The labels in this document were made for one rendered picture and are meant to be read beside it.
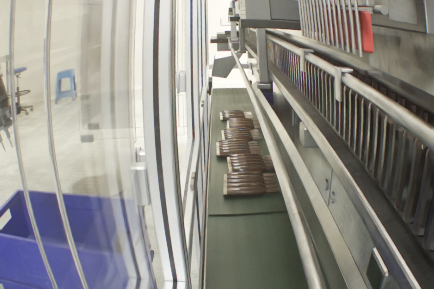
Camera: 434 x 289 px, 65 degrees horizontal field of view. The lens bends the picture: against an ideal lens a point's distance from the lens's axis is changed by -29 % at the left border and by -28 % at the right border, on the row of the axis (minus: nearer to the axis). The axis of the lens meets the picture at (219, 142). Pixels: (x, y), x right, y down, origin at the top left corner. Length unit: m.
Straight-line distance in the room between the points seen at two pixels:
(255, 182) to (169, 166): 0.22
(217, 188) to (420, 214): 0.61
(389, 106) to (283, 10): 0.95
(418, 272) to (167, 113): 0.46
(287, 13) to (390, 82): 0.90
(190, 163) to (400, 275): 1.07
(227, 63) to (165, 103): 1.51
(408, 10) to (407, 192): 0.33
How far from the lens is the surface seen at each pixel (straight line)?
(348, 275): 0.45
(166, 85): 0.59
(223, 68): 2.10
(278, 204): 0.74
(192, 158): 1.30
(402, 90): 0.30
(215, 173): 0.90
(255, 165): 0.90
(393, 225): 0.30
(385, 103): 0.28
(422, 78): 0.78
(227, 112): 1.40
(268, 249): 0.60
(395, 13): 0.55
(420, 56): 0.78
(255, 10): 1.17
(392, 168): 0.31
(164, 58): 0.59
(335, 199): 0.86
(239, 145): 1.04
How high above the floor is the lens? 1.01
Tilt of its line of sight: 17 degrees down
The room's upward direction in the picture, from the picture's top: 2 degrees counter-clockwise
